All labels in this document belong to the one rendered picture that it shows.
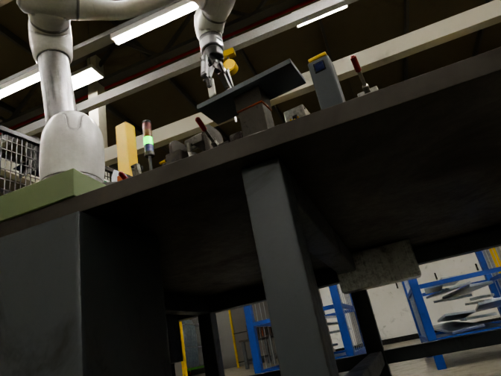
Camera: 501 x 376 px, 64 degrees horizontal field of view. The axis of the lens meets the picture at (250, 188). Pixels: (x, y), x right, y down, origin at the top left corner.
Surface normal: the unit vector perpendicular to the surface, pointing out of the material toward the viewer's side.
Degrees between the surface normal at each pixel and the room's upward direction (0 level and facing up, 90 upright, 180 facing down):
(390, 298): 90
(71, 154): 90
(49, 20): 168
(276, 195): 90
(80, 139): 86
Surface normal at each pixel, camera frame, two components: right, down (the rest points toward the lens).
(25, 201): -0.34, -0.30
